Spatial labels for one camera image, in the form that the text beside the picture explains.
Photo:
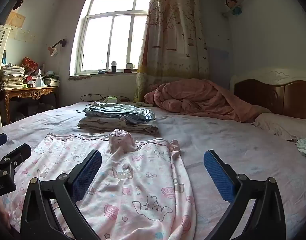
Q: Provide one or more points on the white framed window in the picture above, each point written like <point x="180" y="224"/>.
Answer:
<point x="105" y="42"/>

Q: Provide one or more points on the stack of books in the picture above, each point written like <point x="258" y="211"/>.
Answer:
<point x="52" y="81"/>

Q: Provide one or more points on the doll wall decoration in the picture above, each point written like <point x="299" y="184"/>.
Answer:
<point x="230" y="3"/>

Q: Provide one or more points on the wooden bed headboard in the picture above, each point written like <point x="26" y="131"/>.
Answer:
<point x="292" y="97"/>

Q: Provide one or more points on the floral curtain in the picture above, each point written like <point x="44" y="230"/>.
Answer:
<point x="173" y="42"/>

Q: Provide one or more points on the green tissue box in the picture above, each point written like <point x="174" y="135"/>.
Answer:
<point x="111" y="100"/>

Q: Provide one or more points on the pink wall lamp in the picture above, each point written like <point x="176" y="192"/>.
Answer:
<point x="53" y="50"/>

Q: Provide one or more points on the dark red flat box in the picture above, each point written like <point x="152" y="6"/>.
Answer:
<point x="130" y="71"/>

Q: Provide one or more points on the pink quilt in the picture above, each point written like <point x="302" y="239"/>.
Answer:
<point x="193" y="97"/>

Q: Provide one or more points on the wall certificate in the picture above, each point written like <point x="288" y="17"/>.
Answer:
<point x="17" y="19"/>

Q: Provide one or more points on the small white box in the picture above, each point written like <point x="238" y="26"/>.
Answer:
<point x="129" y="66"/>

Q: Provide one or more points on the pink printed pants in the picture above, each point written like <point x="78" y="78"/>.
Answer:
<point x="133" y="180"/>

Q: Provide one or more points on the carved wooden desk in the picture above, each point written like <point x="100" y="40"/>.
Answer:
<point x="30" y="92"/>

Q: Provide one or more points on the light blue folded garment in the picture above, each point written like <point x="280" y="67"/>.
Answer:
<point x="118" y="112"/>

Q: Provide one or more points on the white ball lamp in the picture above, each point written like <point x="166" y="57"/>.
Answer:
<point x="114" y="63"/>

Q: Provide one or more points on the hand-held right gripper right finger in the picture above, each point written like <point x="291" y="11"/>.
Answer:
<point x="218" y="177"/>

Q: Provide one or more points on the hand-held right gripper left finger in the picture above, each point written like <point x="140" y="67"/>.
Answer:
<point x="86" y="177"/>

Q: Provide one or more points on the small white device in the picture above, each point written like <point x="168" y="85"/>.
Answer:
<point x="143" y="103"/>

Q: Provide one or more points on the pale pink pillow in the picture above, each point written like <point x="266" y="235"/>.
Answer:
<point x="280" y="125"/>

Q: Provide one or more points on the white bottle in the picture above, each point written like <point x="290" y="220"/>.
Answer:
<point x="39" y="81"/>

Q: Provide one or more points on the stack of papers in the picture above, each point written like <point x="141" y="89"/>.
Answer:
<point x="12" y="77"/>

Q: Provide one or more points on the blue flat item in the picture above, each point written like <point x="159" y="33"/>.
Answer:
<point x="102" y="72"/>

